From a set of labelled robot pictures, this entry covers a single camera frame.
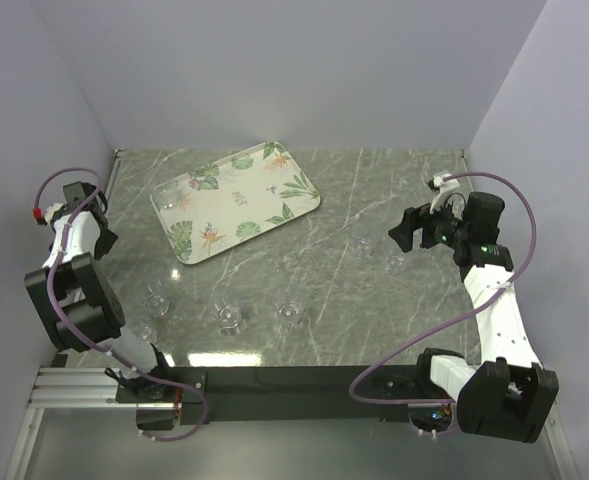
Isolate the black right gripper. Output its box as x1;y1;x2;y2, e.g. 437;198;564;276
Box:
388;192;470;253

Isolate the clear glass cup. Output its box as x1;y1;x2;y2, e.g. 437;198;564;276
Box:
130;322;158;344
209;294;244;335
143;280;171;318
274;288;308;331
383;250;407;275
349;234;378;259
151;178;180;210

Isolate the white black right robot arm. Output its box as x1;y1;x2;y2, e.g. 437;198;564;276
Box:
388;192;559;443

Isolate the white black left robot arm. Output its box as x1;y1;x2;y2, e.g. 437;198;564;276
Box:
24;181;175;402

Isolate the floral leaf print tray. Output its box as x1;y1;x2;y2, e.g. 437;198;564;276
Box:
150;141;321;265

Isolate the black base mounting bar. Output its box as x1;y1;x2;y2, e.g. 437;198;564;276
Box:
115;364;455;426

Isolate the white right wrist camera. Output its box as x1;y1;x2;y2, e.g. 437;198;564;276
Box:
427;171;460;213

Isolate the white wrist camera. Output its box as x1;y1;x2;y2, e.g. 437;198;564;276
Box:
32;203;64;226
427;171;460;213

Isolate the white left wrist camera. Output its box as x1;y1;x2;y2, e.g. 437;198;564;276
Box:
32;203;64;226

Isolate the grey aluminium frame rail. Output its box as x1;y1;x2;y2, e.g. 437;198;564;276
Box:
3;367;125;480

